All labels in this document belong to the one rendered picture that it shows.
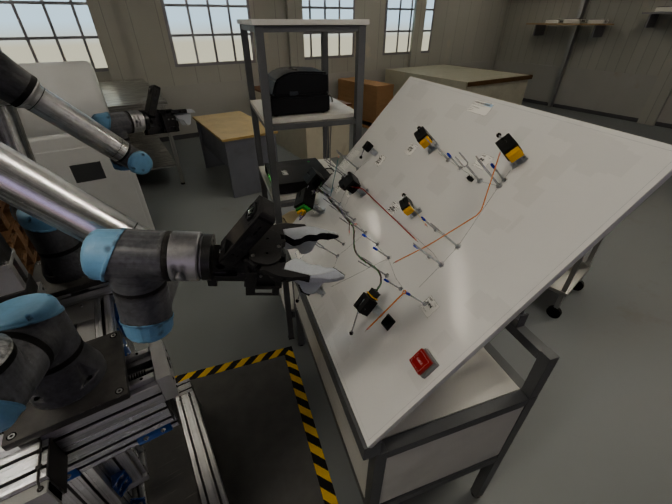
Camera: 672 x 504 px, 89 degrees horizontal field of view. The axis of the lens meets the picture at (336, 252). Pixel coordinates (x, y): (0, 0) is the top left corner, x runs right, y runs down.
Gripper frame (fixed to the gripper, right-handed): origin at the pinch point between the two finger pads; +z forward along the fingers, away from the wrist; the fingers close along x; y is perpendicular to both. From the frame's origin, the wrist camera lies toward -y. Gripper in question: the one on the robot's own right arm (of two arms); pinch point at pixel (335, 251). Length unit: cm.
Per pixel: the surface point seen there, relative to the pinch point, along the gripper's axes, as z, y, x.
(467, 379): 60, 70, -4
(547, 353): 75, 46, -3
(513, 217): 55, 14, -27
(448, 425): 47, 68, 10
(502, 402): 67, 66, 5
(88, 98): -157, 117, -264
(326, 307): 13, 73, -36
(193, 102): -147, 279, -602
